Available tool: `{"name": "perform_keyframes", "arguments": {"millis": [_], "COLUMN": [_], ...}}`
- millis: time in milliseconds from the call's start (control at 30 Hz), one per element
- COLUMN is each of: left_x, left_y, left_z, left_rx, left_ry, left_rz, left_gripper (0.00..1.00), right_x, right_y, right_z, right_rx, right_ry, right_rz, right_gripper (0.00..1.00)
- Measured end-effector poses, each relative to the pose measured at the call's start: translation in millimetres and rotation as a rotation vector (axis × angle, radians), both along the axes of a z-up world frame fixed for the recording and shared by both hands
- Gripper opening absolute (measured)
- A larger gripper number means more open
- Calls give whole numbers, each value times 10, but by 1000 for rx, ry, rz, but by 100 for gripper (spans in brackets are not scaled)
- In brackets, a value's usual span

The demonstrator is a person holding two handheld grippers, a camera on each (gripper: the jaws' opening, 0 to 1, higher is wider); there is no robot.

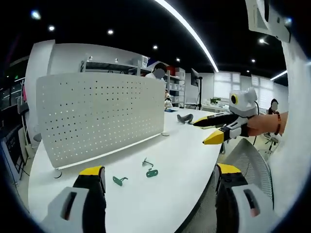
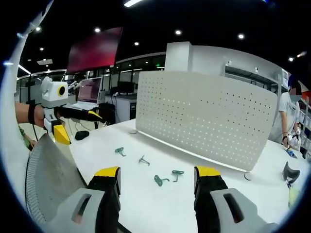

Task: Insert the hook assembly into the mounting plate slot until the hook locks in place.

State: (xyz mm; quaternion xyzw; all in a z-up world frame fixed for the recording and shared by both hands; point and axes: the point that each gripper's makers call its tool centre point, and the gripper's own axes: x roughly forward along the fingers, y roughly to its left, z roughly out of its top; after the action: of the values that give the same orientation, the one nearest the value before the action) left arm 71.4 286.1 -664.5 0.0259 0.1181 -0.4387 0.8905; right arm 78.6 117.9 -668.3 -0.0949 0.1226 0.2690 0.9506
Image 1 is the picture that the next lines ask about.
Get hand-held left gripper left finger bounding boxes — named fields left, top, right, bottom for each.
left=40, top=166, right=108, bottom=233

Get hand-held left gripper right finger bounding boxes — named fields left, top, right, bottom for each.
left=213, top=163, right=280, bottom=233

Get green hook assembly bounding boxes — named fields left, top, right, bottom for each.
left=112, top=176, right=129, bottom=187

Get person's right hand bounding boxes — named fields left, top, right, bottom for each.
left=246, top=114, right=278, bottom=137

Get white window blinds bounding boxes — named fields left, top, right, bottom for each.
left=213, top=71, right=276, bottom=108

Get black monitor stand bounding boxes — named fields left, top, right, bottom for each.
left=184, top=76, right=204, bottom=110

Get white mesh office chair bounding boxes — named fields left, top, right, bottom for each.
left=222, top=138, right=275, bottom=212

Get short linear ceiling light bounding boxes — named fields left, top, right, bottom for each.
left=269, top=69, right=288, bottom=81

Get black monitor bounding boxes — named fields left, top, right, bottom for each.
left=190, top=68, right=200, bottom=87

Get white storage shelving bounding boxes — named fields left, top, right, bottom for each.
left=79, top=54, right=186, bottom=108

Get person's white fuzzy clothing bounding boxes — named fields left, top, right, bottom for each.
left=266, top=40, right=311, bottom=219

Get long linear ceiling light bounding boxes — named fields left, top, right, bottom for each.
left=153, top=0, right=221, bottom=73

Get white chest-worn device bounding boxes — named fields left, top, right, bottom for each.
left=244, top=0, right=293, bottom=44

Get white perforated pegboard panel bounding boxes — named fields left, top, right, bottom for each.
left=35, top=72, right=167, bottom=170

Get group of ceiling spotlights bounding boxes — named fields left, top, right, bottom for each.
left=29, top=9, right=269, bottom=74

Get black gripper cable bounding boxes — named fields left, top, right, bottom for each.
left=252, top=100, right=260, bottom=146

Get grey curved handle object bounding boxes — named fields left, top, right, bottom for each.
left=176, top=114, right=194, bottom=125

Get red bead bracelet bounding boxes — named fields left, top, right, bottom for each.
left=275, top=113, right=283, bottom=136

